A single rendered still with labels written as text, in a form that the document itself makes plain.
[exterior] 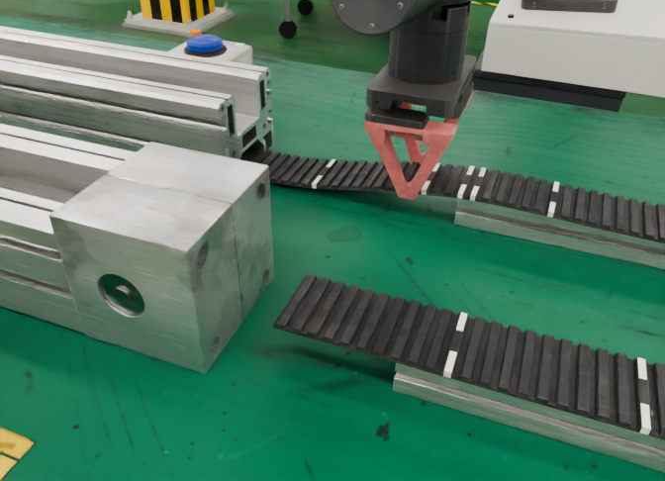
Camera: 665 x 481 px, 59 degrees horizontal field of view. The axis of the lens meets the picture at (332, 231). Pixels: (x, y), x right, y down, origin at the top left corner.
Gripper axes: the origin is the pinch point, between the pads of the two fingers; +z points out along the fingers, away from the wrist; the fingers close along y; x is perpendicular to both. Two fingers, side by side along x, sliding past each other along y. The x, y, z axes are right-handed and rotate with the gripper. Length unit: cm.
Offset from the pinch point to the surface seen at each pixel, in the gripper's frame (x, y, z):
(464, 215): 4.9, 1.9, 1.9
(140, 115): -23.9, 4.7, -3.6
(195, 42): -28.1, -11.8, -4.8
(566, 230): 12.9, 1.3, 1.8
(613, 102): 17.9, -36.8, 5.1
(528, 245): 10.4, 2.7, 3.1
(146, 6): -219, -257, 67
